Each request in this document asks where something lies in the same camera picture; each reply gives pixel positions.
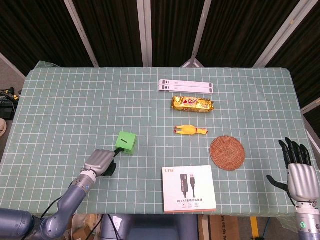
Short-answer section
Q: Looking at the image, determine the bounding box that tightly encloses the black equipment with yellow cables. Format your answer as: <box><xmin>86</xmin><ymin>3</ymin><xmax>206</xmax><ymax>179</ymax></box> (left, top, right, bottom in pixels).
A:
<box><xmin>0</xmin><ymin>86</ymin><xmax>21</xmax><ymax>120</ymax></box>

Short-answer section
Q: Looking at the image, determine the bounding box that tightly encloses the yellow rubber chicken toy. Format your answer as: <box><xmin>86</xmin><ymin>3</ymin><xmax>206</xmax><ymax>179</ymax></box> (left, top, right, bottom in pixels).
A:
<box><xmin>174</xmin><ymin>124</ymin><xmax>208</xmax><ymax>137</ymax></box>

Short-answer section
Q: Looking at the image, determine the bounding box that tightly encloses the green numbered cube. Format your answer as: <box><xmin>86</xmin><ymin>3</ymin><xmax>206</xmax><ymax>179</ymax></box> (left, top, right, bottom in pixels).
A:
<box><xmin>114</xmin><ymin>130</ymin><xmax>138</xmax><ymax>156</ymax></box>

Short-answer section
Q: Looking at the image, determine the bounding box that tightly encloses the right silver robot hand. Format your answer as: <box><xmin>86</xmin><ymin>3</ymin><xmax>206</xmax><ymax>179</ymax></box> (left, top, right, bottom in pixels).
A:
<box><xmin>266</xmin><ymin>136</ymin><xmax>319</xmax><ymax>202</ymax></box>

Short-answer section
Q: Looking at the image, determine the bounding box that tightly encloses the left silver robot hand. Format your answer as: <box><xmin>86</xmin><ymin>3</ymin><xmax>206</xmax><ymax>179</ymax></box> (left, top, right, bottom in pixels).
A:
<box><xmin>83</xmin><ymin>147</ymin><xmax>125</xmax><ymax>178</ymax></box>

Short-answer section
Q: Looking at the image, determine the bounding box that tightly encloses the green checkered tablecloth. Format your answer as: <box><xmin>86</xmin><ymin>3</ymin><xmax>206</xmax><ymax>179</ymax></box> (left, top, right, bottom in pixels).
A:
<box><xmin>0</xmin><ymin>61</ymin><xmax>320</xmax><ymax>217</ymax></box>

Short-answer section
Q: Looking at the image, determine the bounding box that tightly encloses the blue-grey robot torso base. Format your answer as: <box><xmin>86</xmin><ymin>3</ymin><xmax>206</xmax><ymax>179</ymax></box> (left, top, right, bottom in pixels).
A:
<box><xmin>100</xmin><ymin>214</ymin><xmax>198</xmax><ymax>240</ymax></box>

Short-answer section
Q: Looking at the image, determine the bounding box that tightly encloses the gold foil snack package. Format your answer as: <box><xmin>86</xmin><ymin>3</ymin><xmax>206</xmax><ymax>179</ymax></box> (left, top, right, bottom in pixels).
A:
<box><xmin>170</xmin><ymin>95</ymin><xmax>216</xmax><ymax>113</ymax></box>

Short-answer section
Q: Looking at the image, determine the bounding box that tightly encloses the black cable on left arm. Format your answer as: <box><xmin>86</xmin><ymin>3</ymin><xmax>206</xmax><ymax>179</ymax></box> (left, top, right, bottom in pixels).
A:
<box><xmin>39</xmin><ymin>181</ymin><xmax>76</xmax><ymax>218</ymax></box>

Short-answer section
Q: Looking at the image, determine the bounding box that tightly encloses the white Z-TEK USB cable box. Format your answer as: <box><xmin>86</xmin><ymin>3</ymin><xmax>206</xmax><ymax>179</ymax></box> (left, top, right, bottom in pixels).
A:
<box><xmin>161</xmin><ymin>165</ymin><xmax>218</xmax><ymax>214</ymax></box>

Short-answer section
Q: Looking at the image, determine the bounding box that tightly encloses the brown cardboard box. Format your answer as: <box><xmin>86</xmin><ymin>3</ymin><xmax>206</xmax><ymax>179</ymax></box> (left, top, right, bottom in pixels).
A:
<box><xmin>208</xmin><ymin>215</ymin><xmax>241</xmax><ymax>240</ymax></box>

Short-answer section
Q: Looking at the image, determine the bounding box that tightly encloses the round woven rattan coaster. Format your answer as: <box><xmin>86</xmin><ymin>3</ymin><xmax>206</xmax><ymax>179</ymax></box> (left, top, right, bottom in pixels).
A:
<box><xmin>209</xmin><ymin>135</ymin><xmax>246</xmax><ymax>171</ymax></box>

